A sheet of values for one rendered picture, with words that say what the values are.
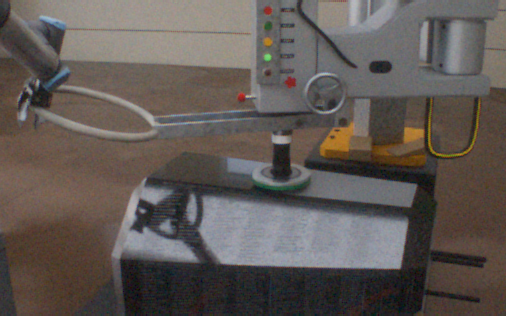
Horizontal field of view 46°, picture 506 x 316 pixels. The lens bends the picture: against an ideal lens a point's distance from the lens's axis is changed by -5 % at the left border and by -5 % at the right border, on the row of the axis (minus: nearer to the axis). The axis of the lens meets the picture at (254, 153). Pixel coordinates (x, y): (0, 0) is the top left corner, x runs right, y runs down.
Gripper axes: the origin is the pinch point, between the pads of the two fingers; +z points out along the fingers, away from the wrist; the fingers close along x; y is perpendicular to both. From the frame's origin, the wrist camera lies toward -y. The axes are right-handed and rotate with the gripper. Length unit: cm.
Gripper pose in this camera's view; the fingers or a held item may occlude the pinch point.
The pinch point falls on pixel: (28, 124)
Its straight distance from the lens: 214.6
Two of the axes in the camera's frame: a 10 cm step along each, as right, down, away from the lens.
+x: 7.7, 0.6, 6.4
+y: 5.6, 4.1, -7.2
